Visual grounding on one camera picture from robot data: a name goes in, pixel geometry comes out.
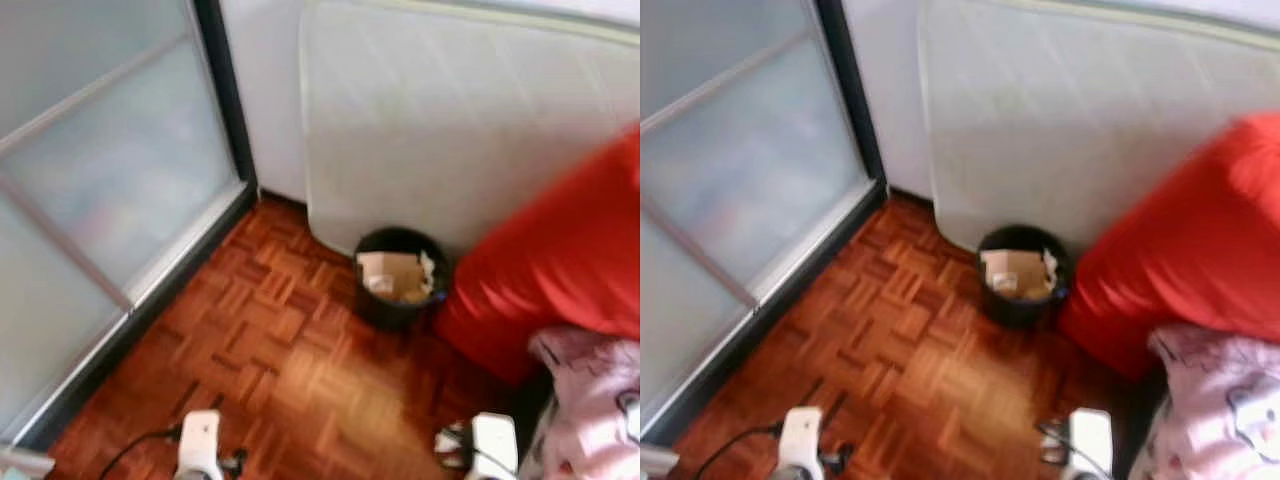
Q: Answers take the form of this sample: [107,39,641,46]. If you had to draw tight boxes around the pink cartoon print quilt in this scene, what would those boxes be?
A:
[528,325,641,480]
[1145,322,1280,480]

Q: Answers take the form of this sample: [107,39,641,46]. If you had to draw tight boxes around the frosted glass wardrobe door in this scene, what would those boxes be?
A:
[0,0,246,446]
[640,0,871,431]

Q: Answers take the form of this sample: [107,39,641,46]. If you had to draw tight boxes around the red duvet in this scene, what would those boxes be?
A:
[1058,112,1280,381]
[433,125,641,389]

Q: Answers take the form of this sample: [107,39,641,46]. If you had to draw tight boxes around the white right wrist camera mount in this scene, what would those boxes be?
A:
[1068,408,1114,480]
[470,412,519,480]

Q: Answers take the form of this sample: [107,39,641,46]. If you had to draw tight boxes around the white quilted green-edged mattress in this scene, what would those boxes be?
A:
[918,0,1280,256]
[298,0,641,261]

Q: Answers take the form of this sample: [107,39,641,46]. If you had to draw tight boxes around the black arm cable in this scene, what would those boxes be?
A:
[440,448,493,480]
[695,425,786,480]
[98,428,183,480]
[1038,445,1091,480]

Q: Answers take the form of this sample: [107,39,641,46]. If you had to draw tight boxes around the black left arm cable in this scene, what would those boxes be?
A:
[98,428,183,480]
[695,425,786,480]

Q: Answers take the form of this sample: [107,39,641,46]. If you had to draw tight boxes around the black wardrobe frame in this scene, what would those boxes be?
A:
[15,0,259,451]
[645,0,889,446]

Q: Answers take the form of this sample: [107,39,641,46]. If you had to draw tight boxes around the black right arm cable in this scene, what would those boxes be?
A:
[440,448,493,480]
[1038,445,1091,480]

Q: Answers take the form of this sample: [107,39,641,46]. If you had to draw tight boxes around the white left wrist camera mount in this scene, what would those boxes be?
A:
[175,410,223,480]
[778,406,826,480]

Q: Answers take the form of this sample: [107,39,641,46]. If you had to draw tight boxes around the brown cardboard piece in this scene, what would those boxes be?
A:
[357,250,426,301]
[982,248,1051,299]

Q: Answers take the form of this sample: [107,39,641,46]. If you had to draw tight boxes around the black round trash bin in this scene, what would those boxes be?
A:
[352,227,451,333]
[977,224,1074,329]

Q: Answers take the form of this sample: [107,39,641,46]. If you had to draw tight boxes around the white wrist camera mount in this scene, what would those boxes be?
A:
[1068,408,1114,480]
[175,410,223,480]
[470,412,519,480]
[778,406,826,480]

